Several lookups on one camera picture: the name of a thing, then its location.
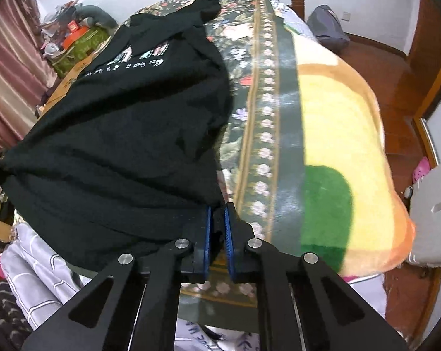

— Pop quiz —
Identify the pile of colourful clutter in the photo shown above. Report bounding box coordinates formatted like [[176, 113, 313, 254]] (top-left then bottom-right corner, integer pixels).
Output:
[[41, 2, 82, 59]]

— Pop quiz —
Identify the green bag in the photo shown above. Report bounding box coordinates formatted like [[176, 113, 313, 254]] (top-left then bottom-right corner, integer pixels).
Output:
[[52, 27, 111, 79]]

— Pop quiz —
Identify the striped pink curtain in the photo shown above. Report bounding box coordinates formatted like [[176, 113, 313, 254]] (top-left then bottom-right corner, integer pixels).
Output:
[[0, 0, 58, 161]]

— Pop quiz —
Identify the dark patterned cloth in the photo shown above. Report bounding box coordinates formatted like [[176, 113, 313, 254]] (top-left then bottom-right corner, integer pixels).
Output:
[[0, 281, 34, 340]]

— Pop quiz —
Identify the white patterned bedsheet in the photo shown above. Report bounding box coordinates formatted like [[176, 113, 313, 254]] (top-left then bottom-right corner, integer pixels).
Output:
[[1, 223, 97, 330]]

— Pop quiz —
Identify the grey bag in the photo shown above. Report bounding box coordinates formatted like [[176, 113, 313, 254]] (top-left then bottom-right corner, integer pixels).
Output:
[[307, 5, 351, 54]]

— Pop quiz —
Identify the pink slipper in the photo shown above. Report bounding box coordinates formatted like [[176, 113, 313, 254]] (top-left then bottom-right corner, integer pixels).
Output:
[[412, 156, 431, 183]]

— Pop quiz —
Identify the yellow orange green fleece blanket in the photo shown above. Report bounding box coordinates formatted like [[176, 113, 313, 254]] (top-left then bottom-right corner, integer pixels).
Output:
[[279, 7, 416, 282]]

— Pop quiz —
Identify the wooden door frame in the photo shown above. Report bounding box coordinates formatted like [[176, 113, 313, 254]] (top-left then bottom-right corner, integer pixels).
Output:
[[403, 0, 441, 165]]

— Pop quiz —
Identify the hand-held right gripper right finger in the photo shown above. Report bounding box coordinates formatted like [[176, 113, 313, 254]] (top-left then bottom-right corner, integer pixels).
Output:
[[224, 202, 411, 351]]

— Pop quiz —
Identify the wooden bedpost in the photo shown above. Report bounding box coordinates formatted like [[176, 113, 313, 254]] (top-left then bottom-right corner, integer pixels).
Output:
[[291, 0, 307, 20]]

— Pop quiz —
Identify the grey plush toy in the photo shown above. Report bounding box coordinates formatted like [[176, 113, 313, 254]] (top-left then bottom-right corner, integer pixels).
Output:
[[74, 4, 119, 30]]

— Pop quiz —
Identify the black printed t-shirt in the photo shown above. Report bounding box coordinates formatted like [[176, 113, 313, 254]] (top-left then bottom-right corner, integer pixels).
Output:
[[0, 0, 234, 275]]

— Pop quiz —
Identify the floral blanket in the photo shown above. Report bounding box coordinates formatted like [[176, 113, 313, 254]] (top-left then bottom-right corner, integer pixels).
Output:
[[143, 0, 305, 326]]

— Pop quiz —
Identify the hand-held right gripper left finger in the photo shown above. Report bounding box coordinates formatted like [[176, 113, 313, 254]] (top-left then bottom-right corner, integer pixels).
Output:
[[21, 205, 221, 351]]

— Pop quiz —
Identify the orange box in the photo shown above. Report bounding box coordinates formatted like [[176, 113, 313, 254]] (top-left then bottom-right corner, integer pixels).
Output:
[[63, 25, 89, 50]]

